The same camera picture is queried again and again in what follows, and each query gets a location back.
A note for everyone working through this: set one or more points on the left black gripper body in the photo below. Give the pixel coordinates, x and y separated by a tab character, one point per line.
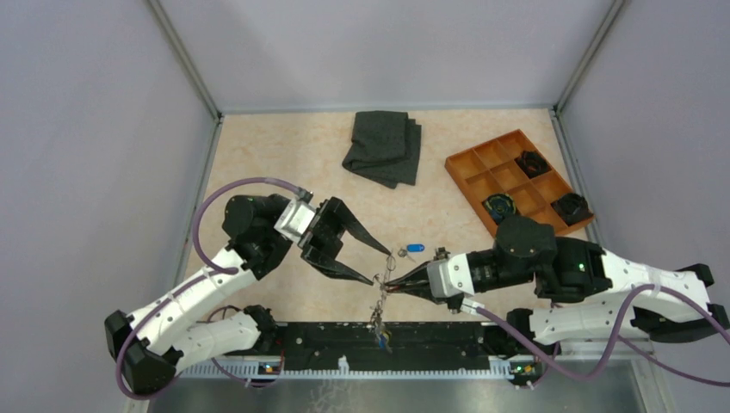
324	231

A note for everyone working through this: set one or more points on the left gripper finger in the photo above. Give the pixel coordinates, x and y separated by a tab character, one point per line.
331	268
348	221

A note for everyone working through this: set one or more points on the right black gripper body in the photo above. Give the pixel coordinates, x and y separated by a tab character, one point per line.
496	278

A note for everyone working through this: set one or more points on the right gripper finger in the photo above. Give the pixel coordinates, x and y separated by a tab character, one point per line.
418	290
417	277

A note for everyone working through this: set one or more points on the small blue tag with ring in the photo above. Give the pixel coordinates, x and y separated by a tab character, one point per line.
408	251

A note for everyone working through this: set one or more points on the metal key holder plate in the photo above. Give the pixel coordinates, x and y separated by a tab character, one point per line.
380	281

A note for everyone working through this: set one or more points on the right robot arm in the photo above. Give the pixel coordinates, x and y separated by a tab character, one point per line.
593	293

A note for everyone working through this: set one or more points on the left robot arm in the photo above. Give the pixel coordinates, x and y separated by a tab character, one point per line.
153	344

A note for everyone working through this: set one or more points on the silver key pair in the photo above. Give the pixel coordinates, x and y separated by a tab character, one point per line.
377	326

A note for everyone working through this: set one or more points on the blue yellow rolled tie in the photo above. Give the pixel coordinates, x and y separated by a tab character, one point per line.
500	206

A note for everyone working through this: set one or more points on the dark grey folded cloth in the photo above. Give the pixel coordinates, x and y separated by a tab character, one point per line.
385	148

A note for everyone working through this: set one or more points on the orange compartment tray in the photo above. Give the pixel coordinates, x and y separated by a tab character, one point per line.
490	168

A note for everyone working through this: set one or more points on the black rolled belt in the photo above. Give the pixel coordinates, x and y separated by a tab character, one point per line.
532	164

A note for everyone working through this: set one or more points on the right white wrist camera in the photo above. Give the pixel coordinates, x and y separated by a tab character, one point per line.
450	277

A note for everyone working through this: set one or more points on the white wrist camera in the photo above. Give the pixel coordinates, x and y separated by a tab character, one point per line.
294	220
450	277

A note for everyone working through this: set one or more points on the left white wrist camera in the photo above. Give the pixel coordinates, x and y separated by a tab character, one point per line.
294	220

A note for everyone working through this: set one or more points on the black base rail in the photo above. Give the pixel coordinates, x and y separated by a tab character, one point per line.
409	347

